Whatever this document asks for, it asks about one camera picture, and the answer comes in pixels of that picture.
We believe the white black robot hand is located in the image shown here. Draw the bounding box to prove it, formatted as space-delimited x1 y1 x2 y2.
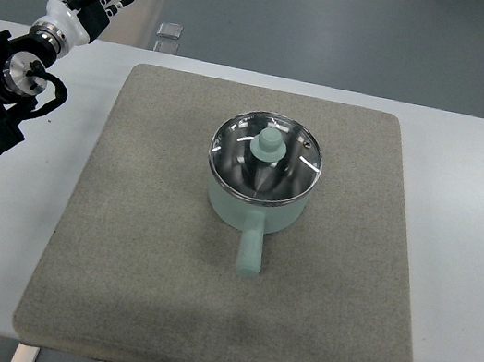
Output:
32 0 134 53

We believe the glass lid with green knob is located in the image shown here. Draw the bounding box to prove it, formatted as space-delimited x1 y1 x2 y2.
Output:
208 111 323 207

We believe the metal floor plate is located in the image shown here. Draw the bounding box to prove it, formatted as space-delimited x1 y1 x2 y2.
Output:
153 22 183 55

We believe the mint green saucepan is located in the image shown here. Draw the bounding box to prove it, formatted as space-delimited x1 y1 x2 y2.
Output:
207 175 311 278

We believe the grey felt mat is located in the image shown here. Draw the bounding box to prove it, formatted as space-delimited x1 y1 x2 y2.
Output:
13 64 413 362

